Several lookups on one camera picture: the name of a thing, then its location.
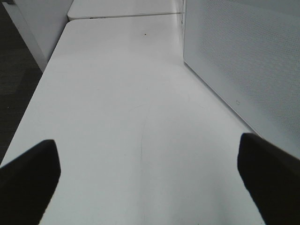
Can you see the white microwave door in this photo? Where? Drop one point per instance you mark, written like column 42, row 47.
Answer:
column 248, row 53

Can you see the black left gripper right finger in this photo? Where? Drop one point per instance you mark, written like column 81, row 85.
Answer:
column 272, row 177

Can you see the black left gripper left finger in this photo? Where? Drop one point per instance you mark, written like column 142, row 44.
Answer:
column 28, row 183

